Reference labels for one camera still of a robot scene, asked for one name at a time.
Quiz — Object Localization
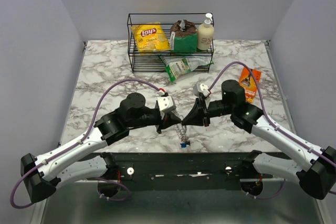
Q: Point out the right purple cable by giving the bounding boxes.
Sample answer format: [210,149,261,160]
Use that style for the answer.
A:
[207,61,336,199]

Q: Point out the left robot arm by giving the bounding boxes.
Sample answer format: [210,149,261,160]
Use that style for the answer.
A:
[20,93,181,204]

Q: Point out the green brown paper bag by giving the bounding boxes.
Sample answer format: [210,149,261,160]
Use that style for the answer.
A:
[170,19,197,55]

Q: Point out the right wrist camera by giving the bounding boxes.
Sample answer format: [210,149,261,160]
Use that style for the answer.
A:
[193,83,211,97]

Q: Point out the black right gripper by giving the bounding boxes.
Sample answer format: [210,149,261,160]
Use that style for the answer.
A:
[182,97,234,127]

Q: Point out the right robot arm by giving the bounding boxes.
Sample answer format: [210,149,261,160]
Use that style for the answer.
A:
[182,80,335,200]

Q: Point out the yellow Lays chips bag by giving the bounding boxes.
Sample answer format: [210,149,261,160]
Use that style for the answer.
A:
[131,22,170,54]

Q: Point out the silver keyring disc with rings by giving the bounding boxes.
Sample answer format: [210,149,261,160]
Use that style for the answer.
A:
[174,123,188,142]

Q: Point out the black wire rack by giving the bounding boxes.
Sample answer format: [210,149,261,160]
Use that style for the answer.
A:
[127,13,214,72]

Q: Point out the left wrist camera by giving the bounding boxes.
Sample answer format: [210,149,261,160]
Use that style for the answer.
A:
[157,95,176,113]

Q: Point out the cream lotion pump bottle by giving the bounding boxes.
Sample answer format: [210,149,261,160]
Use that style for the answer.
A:
[197,13,214,51]

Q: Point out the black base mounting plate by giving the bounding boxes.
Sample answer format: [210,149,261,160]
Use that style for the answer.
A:
[84,152,260,192]

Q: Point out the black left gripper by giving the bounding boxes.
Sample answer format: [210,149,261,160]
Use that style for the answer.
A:
[128,109,182,135]

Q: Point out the orange razor box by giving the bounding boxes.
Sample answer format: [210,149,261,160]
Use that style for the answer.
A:
[239,67,261,103]

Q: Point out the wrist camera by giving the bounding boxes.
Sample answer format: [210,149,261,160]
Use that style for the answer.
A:
[157,95,176,113]
[193,83,211,97]

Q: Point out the green white snack bag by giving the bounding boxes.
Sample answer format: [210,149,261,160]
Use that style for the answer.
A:
[158,56,213,82]

